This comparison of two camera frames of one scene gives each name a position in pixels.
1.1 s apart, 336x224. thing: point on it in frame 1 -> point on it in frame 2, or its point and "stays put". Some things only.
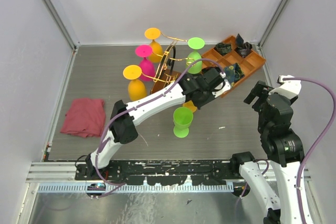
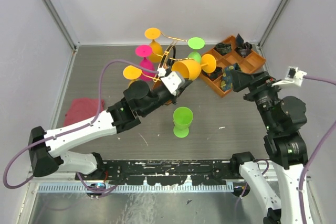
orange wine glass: [153, 33] stays put
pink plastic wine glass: [147, 66] stays put
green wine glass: [195, 43] stays put
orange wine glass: [190, 105] -> [192, 68]
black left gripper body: [219, 77] -> [182, 84]
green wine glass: [182, 117] stays put
